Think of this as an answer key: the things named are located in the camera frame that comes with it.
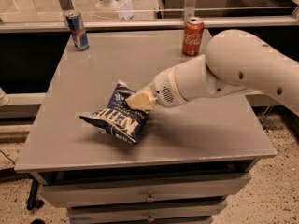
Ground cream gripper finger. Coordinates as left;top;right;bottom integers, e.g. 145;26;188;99
126;91;157;111

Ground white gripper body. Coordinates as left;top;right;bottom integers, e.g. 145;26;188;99
143;67;187;108

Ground blue kettle chip bag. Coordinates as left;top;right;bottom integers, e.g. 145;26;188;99
79;81;150;144

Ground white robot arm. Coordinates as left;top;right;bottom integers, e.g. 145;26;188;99
126;30;299;115

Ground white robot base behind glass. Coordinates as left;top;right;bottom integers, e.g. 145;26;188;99
94;0;134;21

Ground red coca-cola can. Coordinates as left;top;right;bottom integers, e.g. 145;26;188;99
182;17;204;56

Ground blue redbull can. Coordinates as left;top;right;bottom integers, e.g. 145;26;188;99
65;10;89;51

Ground grey drawer cabinet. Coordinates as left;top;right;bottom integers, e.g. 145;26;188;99
16;31;275;224

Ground upper drawer metal knob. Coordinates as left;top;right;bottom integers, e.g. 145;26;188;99
145;191;155;203

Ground drawer metal knob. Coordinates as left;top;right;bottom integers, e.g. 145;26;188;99
145;191;155;203
147;214;155;223

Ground lower drawer metal knob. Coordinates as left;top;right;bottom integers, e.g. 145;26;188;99
147;214;155;223

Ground white object at left edge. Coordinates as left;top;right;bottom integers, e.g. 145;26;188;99
0;87;9;106

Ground black caster wheel leg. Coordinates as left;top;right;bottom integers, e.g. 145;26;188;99
26;179;44;211

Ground metal railing frame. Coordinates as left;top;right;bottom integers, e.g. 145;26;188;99
0;0;299;32

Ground black floor cable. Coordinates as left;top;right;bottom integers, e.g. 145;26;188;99
0;149;17;166

